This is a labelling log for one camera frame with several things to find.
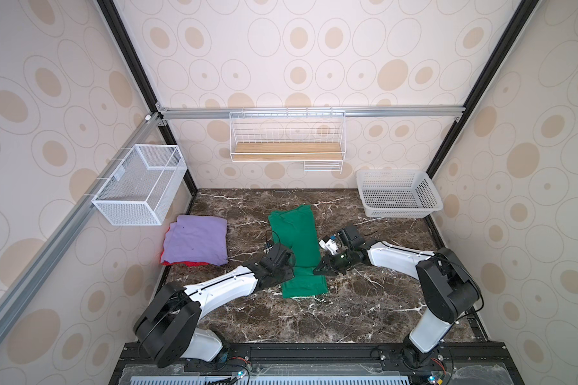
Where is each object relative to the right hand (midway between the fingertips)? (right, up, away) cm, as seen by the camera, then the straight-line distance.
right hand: (313, 276), depth 85 cm
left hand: (-6, +2, +1) cm, 7 cm away
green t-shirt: (-7, +15, +19) cm, 25 cm away
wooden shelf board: (-10, +47, +12) cm, 50 cm away
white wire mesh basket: (-75, +33, +21) cm, 85 cm away
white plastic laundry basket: (+39, +31, +24) cm, 55 cm away
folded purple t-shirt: (-46, +12, +12) cm, 49 cm away
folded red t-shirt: (-52, +2, +9) cm, 53 cm away
